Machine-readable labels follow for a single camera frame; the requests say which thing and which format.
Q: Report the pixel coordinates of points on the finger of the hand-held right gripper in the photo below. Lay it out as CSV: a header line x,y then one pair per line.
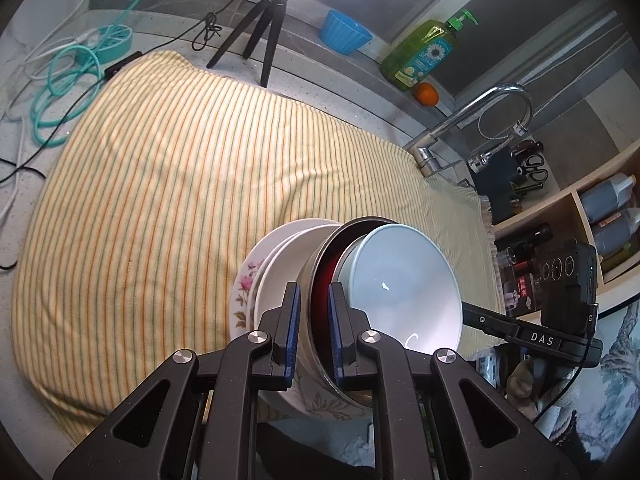
x,y
490,322

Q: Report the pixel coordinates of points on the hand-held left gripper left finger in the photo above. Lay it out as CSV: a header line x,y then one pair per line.
x,y
292,330

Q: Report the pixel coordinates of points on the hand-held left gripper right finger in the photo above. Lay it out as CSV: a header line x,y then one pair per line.
x,y
336,335

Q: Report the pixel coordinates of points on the red steel bowl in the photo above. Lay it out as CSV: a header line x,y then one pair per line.
x,y
322,300

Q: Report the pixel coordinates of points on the pink floral plate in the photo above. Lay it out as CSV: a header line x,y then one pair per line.
x,y
245,285
260,280

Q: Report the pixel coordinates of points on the large steel bowl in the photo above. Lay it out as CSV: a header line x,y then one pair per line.
x,y
350,399

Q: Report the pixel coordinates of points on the light blue bowl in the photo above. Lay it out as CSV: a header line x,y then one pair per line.
x,y
400,280

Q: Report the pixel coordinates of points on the person's right hand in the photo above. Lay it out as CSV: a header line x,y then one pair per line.
x,y
522,380

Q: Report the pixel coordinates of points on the red label bottle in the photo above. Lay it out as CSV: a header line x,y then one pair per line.
x,y
525,290

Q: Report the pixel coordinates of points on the black bottle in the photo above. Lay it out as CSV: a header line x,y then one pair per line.
x,y
530,235

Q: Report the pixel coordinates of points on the wooden shelf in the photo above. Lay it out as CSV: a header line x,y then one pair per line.
x,y
582,220

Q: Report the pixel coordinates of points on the brown sauce jug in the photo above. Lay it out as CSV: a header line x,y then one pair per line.
x,y
617,232

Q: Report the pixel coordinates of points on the dark sauce jug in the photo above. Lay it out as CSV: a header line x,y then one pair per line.
x,y
607,197

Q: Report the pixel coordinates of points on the black scissors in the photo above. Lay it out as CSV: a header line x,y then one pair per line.
x,y
535,172

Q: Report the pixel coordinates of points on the dark knife block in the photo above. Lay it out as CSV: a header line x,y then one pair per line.
x,y
500,180

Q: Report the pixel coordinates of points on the chrome faucet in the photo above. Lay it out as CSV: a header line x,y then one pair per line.
x,y
425,157

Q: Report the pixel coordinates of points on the yellow striped cloth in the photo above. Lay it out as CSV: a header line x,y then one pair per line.
x,y
175,185

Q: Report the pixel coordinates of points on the orange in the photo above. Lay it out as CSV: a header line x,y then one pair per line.
x,y
426,94

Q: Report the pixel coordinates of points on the green dish soap bottle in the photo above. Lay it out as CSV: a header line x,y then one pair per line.
x,y
420,55

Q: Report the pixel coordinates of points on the blue ribbed cup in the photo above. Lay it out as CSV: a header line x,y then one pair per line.
x,y
345,32

